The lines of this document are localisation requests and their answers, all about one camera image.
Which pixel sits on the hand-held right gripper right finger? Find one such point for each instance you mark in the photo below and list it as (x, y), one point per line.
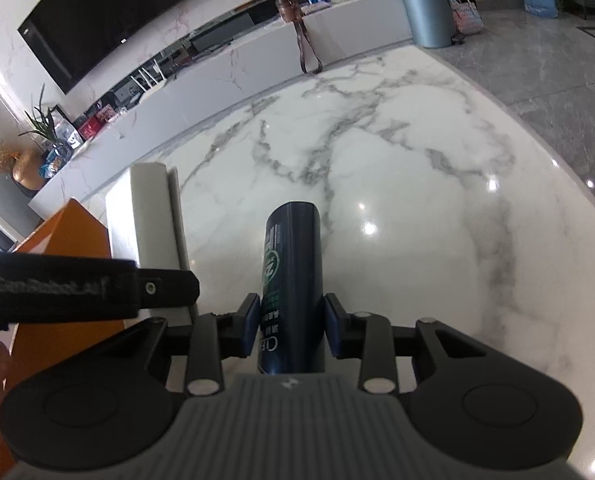
(333, 325)

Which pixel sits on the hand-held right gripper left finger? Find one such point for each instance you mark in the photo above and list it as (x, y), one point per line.
(251, 325)

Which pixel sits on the orange cardboard box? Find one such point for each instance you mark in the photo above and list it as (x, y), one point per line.
(67, 235)

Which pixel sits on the dark blue bottle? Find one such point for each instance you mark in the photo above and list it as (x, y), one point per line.
(292, 260)

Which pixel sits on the white rectangular box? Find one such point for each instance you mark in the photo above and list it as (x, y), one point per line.
(152, 220)

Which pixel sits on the gold vase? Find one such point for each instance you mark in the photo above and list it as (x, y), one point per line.
(27, 170)

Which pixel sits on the dried yellow flowers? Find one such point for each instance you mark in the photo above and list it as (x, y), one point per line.
(2, 157)

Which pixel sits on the red gift boxes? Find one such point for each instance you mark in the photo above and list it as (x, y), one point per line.
(94, 125)

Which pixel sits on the green plant in glass vase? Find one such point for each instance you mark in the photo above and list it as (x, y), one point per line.
(47, 125)

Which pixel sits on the white router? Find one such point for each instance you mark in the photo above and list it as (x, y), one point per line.
(150, 80)

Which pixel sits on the white marble television console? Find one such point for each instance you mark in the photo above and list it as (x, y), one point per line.
(202, 90)

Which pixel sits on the black flat television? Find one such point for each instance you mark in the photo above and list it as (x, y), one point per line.
(107, 15)

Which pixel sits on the brown leather bag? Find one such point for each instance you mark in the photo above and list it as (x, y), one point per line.
(287, 7)

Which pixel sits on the grey pedal trash can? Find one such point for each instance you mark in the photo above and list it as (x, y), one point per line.
(425, 10)

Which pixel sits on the woven checked basket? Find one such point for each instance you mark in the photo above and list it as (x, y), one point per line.
(466, 15)

